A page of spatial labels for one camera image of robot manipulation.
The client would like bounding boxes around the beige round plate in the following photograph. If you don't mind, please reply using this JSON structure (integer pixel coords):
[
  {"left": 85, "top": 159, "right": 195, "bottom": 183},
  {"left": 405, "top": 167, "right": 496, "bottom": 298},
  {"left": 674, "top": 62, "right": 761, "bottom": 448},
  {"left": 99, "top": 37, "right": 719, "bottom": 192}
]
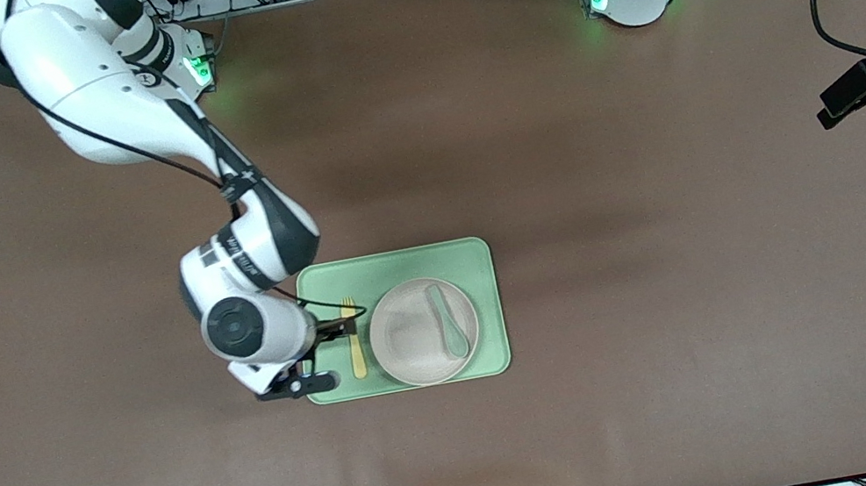
[{"left": 360, "top": 268, "right": 489, "bottom": 395}]

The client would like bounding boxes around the light green rectangular tray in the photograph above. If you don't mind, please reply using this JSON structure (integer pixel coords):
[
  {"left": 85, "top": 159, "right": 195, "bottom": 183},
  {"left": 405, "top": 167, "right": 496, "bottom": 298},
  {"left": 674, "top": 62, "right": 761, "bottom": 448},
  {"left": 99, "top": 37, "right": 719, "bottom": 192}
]
[{"left": 283, "top": 233, "right": 515, "bottom": 409}]

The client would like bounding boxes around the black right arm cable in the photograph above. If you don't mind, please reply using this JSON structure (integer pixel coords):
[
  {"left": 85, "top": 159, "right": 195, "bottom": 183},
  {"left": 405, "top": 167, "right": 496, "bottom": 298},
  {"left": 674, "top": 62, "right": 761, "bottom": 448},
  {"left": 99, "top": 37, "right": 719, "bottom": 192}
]
[{"left": 17, "top": 27, "right": 369, "bottom": 370}]

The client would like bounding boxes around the pale green spoon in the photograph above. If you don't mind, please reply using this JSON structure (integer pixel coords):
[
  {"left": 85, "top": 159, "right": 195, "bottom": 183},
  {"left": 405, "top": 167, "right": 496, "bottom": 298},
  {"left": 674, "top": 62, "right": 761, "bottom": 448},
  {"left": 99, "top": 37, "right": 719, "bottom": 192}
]
[{"left": 424, "top": 278, "right": 473, "bottom": 363}]

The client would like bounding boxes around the yellow fork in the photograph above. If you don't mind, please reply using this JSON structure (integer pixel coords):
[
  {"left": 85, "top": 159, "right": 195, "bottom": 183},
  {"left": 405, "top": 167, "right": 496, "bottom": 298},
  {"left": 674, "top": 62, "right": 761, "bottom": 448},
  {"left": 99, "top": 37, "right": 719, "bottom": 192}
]
[{"left": 340, "top": 295, "right": 370, "bottom": 381}]

